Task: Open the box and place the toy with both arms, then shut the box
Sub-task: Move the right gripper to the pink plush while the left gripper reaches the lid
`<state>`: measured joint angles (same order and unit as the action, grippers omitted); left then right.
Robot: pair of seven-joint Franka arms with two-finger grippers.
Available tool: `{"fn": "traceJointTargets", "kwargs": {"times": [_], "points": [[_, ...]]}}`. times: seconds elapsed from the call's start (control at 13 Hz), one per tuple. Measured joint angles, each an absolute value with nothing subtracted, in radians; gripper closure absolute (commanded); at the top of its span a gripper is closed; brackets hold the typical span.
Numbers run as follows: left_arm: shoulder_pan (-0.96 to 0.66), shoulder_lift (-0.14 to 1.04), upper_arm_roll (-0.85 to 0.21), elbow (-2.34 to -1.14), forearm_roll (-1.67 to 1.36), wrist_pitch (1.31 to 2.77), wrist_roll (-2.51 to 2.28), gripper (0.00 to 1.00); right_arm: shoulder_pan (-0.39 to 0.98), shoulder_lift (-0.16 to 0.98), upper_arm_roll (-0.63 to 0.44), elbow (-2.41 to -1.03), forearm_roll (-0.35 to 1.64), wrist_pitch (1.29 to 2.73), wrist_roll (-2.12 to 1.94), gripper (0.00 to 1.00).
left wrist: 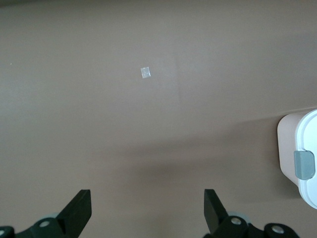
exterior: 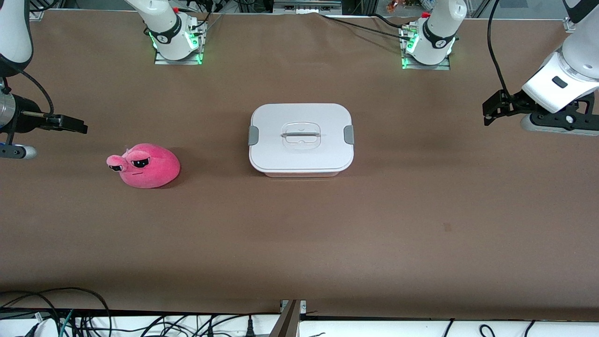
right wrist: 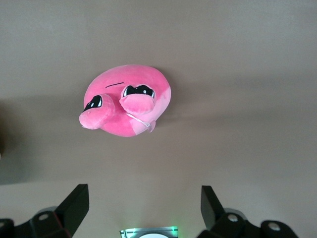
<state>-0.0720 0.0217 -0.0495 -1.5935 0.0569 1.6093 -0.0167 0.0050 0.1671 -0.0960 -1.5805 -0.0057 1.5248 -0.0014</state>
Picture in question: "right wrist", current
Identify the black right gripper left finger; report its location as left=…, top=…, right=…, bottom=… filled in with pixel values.
left=0, top=183, right=90, bottom=238

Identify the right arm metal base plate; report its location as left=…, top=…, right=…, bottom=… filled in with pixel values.
left=119, top=226, right=179, bottom=238

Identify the pink round plush toy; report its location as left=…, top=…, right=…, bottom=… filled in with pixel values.
left=78, top=64, right=172, bottom=138

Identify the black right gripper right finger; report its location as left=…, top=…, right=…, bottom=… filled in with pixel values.
left=198, top=185, right=298, bottom=238

